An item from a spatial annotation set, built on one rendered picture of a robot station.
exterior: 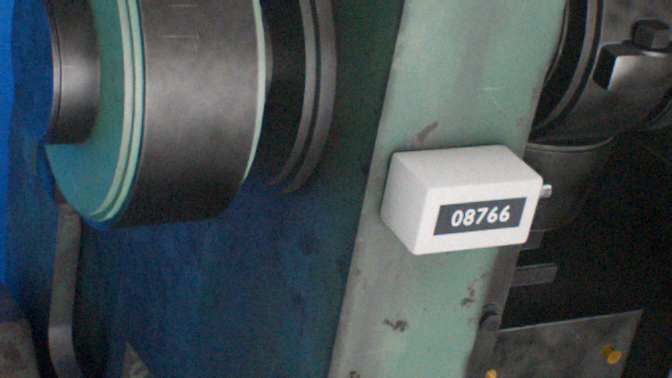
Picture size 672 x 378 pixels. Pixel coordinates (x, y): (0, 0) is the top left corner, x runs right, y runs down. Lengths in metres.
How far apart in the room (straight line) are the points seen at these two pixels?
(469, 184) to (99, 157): 0.19
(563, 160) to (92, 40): 0.32
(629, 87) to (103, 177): 0.31
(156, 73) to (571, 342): 0.38
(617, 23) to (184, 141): 0.27
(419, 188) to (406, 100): 0.05
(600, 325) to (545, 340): 0.04
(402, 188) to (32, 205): 0.69
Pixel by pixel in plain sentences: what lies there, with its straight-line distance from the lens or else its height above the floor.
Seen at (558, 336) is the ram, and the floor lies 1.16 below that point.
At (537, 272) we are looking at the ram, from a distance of 0.92.
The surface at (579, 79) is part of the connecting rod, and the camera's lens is 0.80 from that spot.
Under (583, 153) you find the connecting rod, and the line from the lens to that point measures 0.86.
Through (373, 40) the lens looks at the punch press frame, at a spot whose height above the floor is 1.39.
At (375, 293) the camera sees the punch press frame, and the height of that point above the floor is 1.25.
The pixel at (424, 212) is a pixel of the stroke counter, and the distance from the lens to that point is 0.66.
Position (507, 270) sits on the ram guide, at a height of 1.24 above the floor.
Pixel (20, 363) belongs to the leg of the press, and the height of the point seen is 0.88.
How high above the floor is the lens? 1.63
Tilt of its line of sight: 28 degrees down
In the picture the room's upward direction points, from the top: 11 degrees clockwise
